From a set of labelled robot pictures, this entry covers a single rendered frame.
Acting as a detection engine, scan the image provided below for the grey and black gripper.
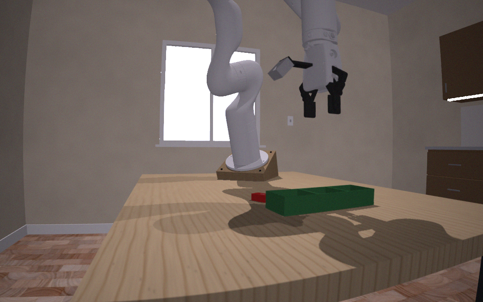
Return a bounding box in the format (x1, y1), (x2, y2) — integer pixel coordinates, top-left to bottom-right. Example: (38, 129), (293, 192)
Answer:
(299, 42), (348, 118)

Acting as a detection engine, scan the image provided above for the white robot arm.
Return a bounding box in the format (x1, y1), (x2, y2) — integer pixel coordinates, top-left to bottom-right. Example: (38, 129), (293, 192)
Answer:
(206, 0), (341, 171)

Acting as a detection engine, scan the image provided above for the green three-compartment bin rack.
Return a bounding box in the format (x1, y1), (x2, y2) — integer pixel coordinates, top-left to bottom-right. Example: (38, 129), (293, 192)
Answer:
(265, 185), (374, 216)

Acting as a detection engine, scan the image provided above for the red nine-volt battery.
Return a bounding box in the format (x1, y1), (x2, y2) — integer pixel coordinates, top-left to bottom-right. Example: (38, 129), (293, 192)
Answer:
(251, 193), (266, 203)

